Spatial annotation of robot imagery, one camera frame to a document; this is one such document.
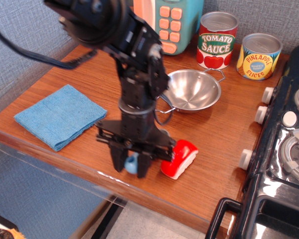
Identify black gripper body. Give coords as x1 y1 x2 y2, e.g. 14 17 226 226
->
94 109 177 162

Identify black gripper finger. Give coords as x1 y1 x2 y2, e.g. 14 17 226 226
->
109 144 128 172
137 154 152 178

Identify blue and grey spoon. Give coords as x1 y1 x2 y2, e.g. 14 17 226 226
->
124 129 174 175

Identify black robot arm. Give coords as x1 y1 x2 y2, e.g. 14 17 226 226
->
45 0 175 178

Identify blue folded towel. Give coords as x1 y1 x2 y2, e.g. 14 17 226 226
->
14 85 107 151

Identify red and white sushi toy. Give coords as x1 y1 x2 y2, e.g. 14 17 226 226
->
160 139 198 180

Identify white stove knob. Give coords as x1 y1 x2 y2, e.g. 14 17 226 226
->
255 106 268 124
262 87 275 105
238 149 253 170

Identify teal toy microwave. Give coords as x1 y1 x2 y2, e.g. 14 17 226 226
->
133 0 204 55

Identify tomato sauce can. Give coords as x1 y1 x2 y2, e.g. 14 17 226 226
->
196 11 239 69

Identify black toy stove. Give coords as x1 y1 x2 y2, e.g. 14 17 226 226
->
206 46 299 239

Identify pineapple slices can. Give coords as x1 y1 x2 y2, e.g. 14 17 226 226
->
236 33 283 81

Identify silver metal bowl with handles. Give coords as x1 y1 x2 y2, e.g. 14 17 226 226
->
156 68 226 114

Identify black cable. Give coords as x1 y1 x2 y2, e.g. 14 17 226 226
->
0 16 98 70

